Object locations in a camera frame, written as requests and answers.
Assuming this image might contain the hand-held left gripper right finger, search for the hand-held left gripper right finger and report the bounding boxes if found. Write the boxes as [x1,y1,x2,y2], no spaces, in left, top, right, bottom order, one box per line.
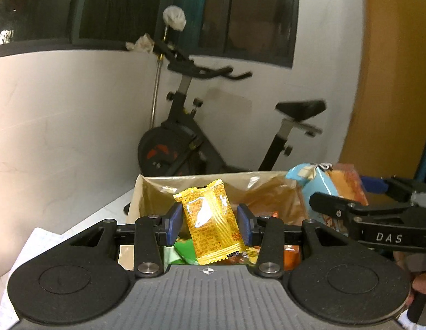
[236,203,368,278]

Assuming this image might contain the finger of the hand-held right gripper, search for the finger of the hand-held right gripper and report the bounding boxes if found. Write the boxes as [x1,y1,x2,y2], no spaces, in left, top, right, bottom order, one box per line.
[361,176,417,207]
[309,192,416,236]

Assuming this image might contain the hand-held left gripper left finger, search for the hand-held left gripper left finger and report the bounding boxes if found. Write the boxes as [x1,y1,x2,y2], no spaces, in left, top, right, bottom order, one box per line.
[45,203,184,278]

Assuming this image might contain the orange snack bag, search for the orange snack bag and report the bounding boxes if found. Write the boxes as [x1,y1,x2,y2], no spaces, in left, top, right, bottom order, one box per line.
[323,163,369,232]

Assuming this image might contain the green snack packet red picture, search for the green snack packet red picture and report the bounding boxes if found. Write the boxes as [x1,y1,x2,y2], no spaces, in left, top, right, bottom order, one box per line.
[173,240,199,265]

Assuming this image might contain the light blue snack bag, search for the light blue snack bag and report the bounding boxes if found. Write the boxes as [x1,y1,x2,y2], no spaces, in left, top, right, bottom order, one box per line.
[285,163,337,221]

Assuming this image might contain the yellow snack packet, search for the yellow snack packet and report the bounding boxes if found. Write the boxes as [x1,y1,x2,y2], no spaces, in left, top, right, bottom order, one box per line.
[173,179,248,265]

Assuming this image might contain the brown cardboard box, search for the brown cardboard box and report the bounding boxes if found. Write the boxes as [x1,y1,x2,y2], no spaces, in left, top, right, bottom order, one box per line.
[118,170,313,272]

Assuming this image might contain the person's right hand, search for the person's right hand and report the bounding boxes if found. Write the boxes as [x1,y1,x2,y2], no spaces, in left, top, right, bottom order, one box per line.
[393,251,426,296]

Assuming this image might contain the black exercise bike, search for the black exercise bike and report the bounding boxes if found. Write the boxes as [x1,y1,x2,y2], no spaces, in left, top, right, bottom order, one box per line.
[124,36,327,215]

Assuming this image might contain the orange door panel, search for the orange door panel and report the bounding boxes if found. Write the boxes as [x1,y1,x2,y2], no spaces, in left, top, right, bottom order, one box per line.
[338,0,426,179]

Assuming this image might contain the metal pole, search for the metal pole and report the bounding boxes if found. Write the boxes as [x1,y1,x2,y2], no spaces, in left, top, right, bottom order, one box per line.
[149,53,164,129]

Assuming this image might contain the checkered tablecloth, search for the checkered tablecloth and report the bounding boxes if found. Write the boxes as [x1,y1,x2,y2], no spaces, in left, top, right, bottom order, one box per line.
[0,227,60,330]

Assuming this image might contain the white crumpled cloth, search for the white crumpled cloth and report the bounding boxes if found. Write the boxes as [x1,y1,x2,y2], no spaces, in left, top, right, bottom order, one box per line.
[125,34,155,54]

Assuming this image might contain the white plastic bag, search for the white plastic bag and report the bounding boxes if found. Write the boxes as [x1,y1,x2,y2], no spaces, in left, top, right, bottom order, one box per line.
[162,5,186,31]

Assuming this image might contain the dark window frame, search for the dark window frame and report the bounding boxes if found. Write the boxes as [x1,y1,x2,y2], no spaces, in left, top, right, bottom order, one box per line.
[0,0,300,68]

